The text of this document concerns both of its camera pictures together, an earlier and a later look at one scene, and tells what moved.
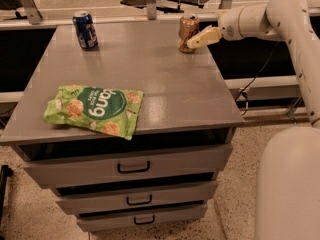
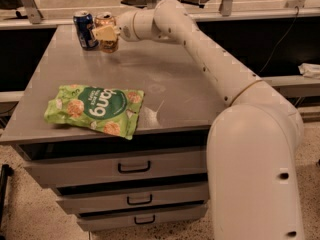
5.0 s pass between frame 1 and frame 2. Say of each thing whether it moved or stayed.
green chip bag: stayed
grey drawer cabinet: stayed
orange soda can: moved
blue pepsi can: stayed
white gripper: moved
